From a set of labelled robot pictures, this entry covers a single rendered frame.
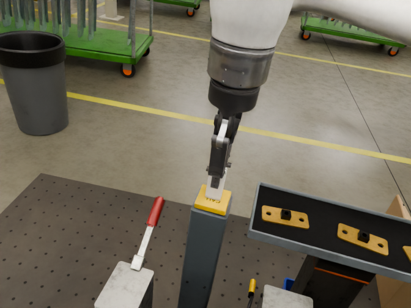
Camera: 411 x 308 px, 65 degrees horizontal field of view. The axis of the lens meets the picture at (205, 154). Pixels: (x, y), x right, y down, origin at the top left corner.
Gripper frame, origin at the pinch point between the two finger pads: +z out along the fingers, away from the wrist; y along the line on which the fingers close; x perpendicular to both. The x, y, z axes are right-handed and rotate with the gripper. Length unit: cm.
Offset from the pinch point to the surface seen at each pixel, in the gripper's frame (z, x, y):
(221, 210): 3.6, 2.2, 2.9
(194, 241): 13.2, -1.6, 3.5
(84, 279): 49, -32, -2
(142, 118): 119, -104, -209
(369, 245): 2.6, 28.2, 2.4
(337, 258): 3.2, 22.6, 6.9
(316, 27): 91, 69, -635
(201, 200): 3.5, -1.9, 1.7
